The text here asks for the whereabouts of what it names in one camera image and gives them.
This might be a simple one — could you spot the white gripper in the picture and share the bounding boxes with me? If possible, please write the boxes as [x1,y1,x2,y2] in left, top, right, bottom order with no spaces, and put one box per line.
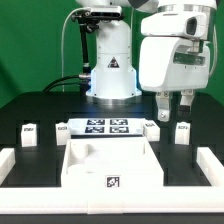
[139,37,210,122]

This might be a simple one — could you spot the white square tabletop part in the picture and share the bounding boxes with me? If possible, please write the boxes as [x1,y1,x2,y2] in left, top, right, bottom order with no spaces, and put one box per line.
[61,137,164,189]

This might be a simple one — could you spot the white U-shaped obstacle fence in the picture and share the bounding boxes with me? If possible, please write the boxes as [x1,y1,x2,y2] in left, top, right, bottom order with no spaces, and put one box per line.
[0,148,224,214]

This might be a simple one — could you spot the black camera stand pole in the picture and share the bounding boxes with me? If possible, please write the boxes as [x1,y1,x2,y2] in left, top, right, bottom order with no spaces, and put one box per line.
[79,21,99,74]

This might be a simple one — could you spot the white marker base plate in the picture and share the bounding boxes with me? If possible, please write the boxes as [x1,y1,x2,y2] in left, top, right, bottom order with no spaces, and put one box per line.
[68,118,143,135]

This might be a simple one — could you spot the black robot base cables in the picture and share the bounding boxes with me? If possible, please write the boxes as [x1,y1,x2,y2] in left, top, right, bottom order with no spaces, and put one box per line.
[41,74,93,93]

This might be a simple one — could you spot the black camera on stand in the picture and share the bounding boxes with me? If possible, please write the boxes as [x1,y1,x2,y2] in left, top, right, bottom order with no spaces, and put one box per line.
[71,7,124,21]

